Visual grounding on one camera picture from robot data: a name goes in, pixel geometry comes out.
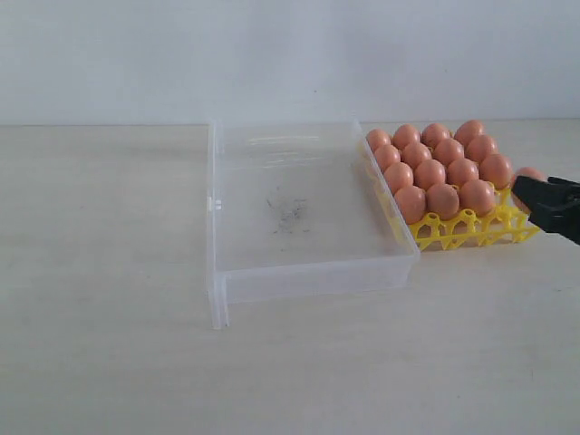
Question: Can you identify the brown egg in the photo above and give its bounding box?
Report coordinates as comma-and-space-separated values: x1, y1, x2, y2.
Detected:
478, 153, 513, 189
426, 183, 460, 220
453, 120, 485, 148
394, 185, 427, 225
447, 158, 479, 188
432, 138, 465, 167
401, 141, 432, 170
465, 134, 499, 164
365, 128, 392, 153
391, 123, 421, 150
373, 144, 401, 172
383, 161, 414, 195
414, 159, 447, 191
510, 167, 547, 215
420, 122, 452, 149

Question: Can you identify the yellow plastic egg tray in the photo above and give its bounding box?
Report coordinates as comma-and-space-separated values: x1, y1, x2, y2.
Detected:
355, 135, 542, 253

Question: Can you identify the brown egg frontmost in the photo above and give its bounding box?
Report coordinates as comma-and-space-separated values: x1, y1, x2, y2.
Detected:
459, 179, 496, 217

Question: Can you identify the clear plastic bin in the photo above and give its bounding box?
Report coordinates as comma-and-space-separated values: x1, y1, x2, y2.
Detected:
206, 121, 420, 329

